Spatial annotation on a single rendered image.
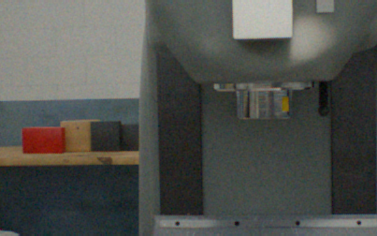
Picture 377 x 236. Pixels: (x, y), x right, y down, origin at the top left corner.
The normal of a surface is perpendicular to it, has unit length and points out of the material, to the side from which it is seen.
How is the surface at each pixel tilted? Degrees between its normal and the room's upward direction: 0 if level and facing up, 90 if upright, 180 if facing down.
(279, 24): 90
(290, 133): 90
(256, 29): 90
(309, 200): 90
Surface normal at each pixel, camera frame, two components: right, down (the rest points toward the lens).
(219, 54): -0.33, 0.56
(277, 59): -0.10, 0.41
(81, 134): 0.04, 0.05
